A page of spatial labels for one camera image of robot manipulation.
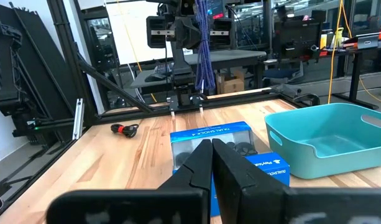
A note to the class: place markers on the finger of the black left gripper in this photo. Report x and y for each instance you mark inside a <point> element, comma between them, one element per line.
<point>184,40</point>
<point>196,39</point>

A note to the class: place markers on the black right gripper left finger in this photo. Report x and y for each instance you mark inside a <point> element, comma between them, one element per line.
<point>196,174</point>

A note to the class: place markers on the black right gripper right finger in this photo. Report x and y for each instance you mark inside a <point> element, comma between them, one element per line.
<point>240,193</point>

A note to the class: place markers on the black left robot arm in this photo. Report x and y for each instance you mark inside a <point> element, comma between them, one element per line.
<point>181,65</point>

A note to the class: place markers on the backlit computer keyboard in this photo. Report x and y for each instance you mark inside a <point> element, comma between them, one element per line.
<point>162,69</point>

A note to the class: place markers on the white board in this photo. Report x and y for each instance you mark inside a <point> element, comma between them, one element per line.
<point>118,37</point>

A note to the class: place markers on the grey standing desk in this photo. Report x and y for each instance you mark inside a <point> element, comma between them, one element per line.
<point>233,56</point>

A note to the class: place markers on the blue game controller box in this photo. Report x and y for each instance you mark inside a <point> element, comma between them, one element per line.
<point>209,130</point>

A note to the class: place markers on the black computer mouse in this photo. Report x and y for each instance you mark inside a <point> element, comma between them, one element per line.
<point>153,77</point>

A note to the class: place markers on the cardboard box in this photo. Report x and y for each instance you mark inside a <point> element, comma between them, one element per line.
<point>232,85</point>

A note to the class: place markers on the blue office chair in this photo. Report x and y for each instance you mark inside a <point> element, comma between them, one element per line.
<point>280,74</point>

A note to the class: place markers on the teal plastic bin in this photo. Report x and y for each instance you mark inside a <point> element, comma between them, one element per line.
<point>327,161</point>

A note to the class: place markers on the black computer equipment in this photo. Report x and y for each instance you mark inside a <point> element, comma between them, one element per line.
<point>297,37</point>

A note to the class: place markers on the black leaning panels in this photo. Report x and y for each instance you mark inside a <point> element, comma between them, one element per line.
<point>44,62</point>

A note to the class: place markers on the yellow bottle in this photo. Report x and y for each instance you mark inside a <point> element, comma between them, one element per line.
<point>338,37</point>

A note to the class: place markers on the black stand equipment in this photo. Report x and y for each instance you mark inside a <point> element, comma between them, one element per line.
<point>7,77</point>

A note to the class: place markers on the black legged desk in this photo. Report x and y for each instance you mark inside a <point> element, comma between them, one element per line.
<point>355,77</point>

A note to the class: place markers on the silver laptop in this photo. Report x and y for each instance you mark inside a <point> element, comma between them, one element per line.
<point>367,42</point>

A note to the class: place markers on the black aluminium table frame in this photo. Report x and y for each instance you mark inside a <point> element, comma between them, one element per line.
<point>72,62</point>

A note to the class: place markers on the silver aluminium bracket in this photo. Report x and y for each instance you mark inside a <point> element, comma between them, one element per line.
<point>78,118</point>

